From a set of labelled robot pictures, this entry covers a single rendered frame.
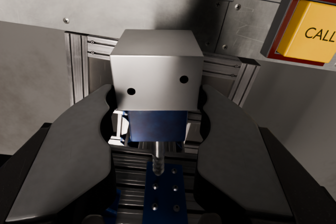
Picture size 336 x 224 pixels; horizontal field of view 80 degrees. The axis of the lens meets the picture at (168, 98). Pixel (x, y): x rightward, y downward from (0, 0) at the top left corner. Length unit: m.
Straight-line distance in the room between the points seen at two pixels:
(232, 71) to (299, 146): 1.03
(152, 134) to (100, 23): 0.17
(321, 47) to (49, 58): 1.20
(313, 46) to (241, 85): 0.75
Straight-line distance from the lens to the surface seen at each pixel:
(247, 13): 0.28
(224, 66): 0.95
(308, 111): 1.63
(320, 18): 0.28
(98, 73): 0.98
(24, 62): 1.37
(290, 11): 0.28
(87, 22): 0.28
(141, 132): 0.15
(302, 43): 0.28
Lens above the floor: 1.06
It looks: 58 degrees down
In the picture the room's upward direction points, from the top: 177 degrees clockwise
